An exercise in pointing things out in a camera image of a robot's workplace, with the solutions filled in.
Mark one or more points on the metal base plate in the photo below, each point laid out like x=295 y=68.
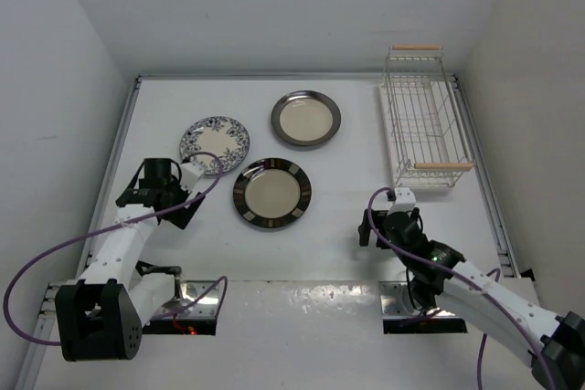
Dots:
x=196 y=301
x=395 y=304

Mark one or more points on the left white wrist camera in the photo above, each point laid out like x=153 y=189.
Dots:
x=191 y=172

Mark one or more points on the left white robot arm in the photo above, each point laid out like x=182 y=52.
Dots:
x=101 y=316

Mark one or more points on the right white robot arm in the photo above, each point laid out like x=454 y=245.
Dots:
x=439 y=277

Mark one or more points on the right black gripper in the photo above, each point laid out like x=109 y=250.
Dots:
x=364 y=230

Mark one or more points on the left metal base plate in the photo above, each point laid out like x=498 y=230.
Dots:
x=196 y=301

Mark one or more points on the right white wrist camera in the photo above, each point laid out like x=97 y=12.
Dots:
x=403 y=200

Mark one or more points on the white wire dish rack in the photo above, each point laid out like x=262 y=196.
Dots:
x=426 y=61

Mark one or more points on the brown rim cream plate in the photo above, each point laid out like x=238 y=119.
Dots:
x=305 y=118

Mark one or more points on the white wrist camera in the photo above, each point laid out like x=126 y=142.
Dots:
x=191 y=172
x=403 y=200

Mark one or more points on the blue floral ceramic plate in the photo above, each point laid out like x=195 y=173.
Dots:
x=215 y=141

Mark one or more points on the black patterned rim plate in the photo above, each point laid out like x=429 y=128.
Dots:
x=272 y=193

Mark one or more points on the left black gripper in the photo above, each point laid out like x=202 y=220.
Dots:
x=178 y=217

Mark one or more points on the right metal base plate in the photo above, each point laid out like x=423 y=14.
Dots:
x=395 y=304

